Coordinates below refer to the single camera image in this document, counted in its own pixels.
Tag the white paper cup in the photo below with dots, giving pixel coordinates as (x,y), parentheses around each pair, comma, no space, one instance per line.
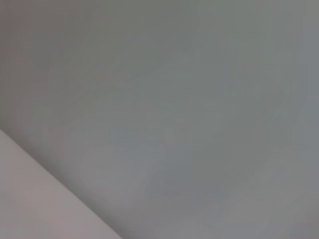
(37,199)

